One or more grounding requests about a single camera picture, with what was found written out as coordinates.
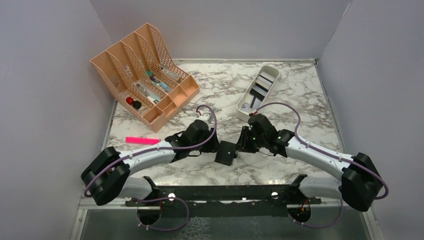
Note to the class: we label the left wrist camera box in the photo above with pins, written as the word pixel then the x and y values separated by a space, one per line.
pixel 207 118

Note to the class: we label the grey device in organizer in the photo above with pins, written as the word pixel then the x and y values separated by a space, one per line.
pixel 174 76

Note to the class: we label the peach plastic file organizer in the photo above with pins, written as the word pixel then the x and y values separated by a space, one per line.
pixel 123 67

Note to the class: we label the pink rectangular bar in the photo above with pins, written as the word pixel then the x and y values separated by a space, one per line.
pixel 141 140

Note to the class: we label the teal pens in organizer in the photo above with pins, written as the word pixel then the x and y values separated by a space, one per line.
pixel 162 85

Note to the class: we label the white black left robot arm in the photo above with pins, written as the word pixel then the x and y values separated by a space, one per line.
pixel 109 175

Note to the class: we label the black round item in organizer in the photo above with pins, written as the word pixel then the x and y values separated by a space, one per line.
pixel 136 104

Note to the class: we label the black leather card holder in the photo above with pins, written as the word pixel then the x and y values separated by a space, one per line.
pixel 226 153

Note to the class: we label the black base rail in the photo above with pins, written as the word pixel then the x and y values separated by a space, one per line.
pixel 224 201

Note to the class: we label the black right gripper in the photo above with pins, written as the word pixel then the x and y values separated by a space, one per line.
pixel 243 144

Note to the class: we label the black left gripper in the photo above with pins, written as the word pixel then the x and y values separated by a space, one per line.
pixel 213 144

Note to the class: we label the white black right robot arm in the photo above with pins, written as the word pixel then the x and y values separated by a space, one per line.
pixel 354 178

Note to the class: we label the red round item in organizer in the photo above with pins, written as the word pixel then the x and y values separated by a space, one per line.
pixel 129 100

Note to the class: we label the cream oblong plastic tray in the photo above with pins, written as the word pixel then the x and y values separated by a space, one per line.
pixel 244 116

